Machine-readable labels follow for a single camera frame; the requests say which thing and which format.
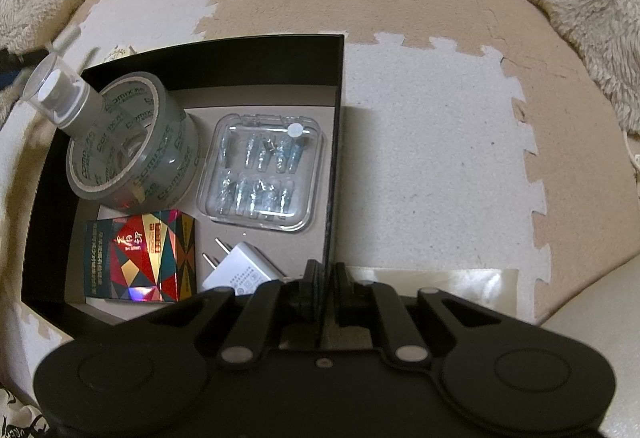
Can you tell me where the white charger plug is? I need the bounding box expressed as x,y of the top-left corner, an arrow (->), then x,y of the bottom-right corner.
200,237 -> 292,295

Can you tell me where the clear packing tape roll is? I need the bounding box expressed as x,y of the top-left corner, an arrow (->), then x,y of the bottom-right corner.
65,72 -> 202,215

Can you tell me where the clear cap spray bottle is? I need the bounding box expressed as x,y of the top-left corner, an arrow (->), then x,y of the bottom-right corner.
22,54 -> 109,129

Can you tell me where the white foam mat tile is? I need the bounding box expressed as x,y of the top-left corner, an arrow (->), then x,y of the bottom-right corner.
0,0 -> 259,199
344,32 -> 554,316

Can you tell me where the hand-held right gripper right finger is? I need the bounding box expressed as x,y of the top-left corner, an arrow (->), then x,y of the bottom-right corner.
332,262 -> 507,365

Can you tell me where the white cushion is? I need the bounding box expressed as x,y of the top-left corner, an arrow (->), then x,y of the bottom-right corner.
530,248 -> 640,438

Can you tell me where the colourful geometric print box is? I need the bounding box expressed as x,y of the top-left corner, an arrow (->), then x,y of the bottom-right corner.
84,209 -> 199,305

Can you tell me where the clear plastic vial case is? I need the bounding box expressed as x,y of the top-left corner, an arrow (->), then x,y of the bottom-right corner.
197,112 -> 329,235

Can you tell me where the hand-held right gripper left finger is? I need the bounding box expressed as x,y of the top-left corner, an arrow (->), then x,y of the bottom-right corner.
150,259 -> 323,367

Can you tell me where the black cardboard box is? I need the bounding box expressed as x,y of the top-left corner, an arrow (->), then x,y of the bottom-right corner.
20,32 -> 348,344

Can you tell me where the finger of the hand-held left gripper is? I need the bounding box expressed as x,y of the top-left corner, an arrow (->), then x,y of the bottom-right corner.
0,48 -> 49,91

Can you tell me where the large cream fluffy blanket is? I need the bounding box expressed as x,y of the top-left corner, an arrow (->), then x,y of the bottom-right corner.
462,0 -> 640,136

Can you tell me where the black and white printed cloth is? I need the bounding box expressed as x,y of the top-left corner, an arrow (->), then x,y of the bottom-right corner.
0,385 -> 53,438

